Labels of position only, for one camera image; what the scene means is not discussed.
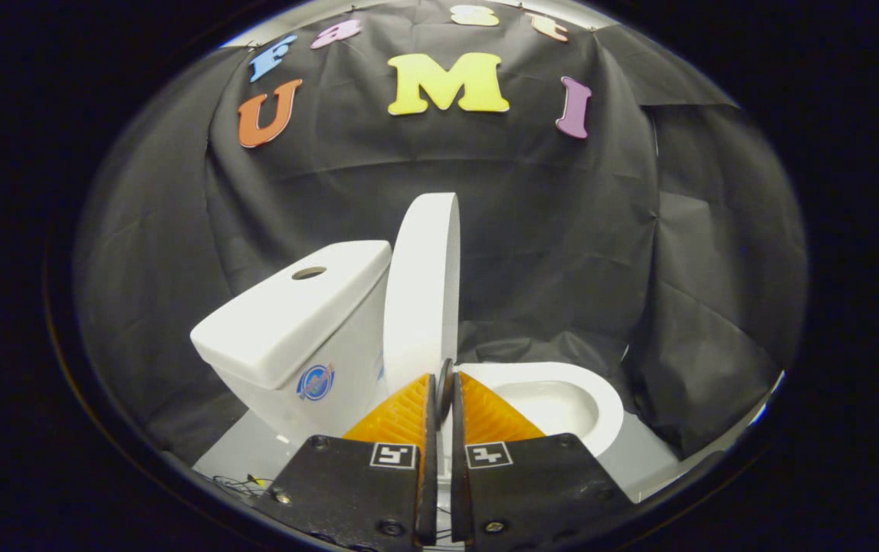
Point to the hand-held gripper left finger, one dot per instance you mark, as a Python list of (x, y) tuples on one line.
[(355, 498)]

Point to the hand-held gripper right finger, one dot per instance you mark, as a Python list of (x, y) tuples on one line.
[(539, 498)]

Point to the black lid pull tab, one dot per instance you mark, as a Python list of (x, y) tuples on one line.
[(445, 387)]

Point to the white toilet lid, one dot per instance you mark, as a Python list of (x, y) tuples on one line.
[(424, 291)]

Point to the white toilet seat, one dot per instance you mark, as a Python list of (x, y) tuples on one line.
[(604, 399)]

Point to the black backdrop cloth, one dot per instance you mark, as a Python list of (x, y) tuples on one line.
[(546, 230)]

